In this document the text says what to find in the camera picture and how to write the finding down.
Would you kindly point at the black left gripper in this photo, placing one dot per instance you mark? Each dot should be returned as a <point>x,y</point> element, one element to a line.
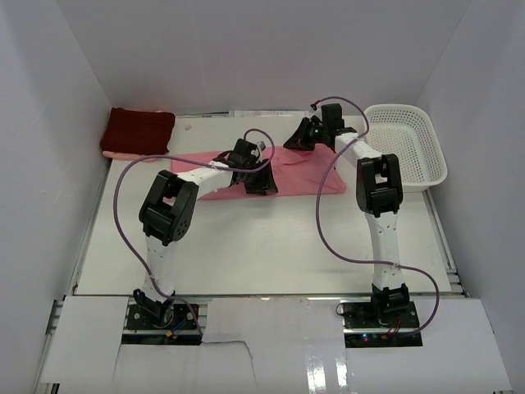
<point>257,177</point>

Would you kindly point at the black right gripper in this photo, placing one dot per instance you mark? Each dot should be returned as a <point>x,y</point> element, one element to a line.
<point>302,134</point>

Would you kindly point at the white perforated plastic basket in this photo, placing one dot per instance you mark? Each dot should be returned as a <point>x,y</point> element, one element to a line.
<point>407,132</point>

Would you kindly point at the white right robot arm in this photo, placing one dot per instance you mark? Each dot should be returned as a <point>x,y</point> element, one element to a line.
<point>378,193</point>

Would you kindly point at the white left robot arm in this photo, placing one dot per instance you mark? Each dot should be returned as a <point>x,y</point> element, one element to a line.
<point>167,212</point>

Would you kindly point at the white paper strip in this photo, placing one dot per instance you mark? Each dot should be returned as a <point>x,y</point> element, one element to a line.
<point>267,113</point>

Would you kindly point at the folded dark red t-shirt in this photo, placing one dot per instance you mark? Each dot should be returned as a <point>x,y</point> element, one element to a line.
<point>144,133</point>

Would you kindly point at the folded light pink t-shirt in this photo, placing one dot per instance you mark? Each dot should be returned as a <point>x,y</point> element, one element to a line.
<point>128,156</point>

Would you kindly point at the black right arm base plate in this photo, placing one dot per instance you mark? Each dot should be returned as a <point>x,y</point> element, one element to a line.
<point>363,330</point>

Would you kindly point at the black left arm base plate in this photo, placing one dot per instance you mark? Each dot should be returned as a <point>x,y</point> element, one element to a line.
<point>177,327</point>

